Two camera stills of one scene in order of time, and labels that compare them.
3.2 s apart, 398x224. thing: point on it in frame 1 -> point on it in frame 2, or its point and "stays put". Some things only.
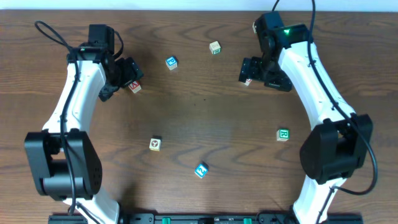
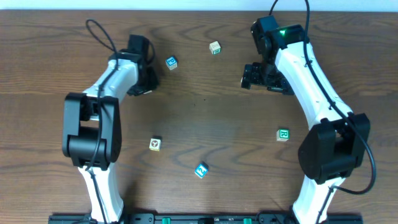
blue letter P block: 171,62 stays put
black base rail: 209,218 stays put
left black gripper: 129,72 -> 148,83
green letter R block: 283,134 stays put
